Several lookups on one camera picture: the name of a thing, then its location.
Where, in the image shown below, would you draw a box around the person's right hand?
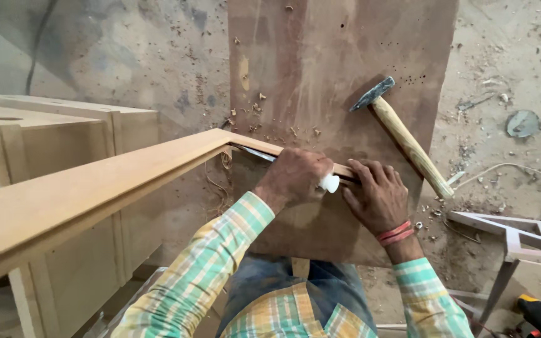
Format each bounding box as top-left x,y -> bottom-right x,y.
341,159 -> 415,238

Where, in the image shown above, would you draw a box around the person's left hand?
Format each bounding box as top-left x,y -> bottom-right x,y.
253,148 -> 335,215

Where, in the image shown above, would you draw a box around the white handled steel chisel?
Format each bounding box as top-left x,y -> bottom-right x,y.
229,142 -> 341,194

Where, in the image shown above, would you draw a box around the tan wooden frame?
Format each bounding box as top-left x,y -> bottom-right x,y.
0,128 -> 361,294

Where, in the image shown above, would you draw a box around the scattered wood shavings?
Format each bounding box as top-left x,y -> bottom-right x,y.
226,35 -> 324,144

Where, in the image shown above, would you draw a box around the red thread wristband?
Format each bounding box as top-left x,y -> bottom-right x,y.
376,220 -> 415,248

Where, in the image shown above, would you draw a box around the small wood block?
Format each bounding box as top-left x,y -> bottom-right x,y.
291,257 -> 311,279

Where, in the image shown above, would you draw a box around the curled wood shaving strands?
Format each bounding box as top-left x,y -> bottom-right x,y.
204,149 -> 234,218

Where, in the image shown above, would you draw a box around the brown plywood board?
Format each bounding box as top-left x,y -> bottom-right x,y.
227,0 -> 460,269

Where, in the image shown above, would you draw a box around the person's blue denim trousers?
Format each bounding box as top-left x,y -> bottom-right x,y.
215,251 -> 379,337

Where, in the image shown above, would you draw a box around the person's plaid shirt front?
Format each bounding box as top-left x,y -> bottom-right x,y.
219,281 -> 379,338

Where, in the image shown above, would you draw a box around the grey round disc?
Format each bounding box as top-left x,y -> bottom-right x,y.
506,109 -> 541,139

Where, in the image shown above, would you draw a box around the tan wooden cabinet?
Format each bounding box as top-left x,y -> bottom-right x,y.
0,92 -> 162,338

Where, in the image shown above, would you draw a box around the wooden handled steel hammer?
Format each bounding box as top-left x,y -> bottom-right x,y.
349,76 -> 455,201

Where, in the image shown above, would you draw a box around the white cord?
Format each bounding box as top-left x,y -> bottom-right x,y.
454,162 -> 541,194

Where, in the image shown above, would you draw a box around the pale wooden corner frame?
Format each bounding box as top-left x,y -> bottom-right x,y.
446,210 -> 541,337

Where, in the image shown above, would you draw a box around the black cable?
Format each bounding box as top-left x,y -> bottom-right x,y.
25,0 -> 59,96

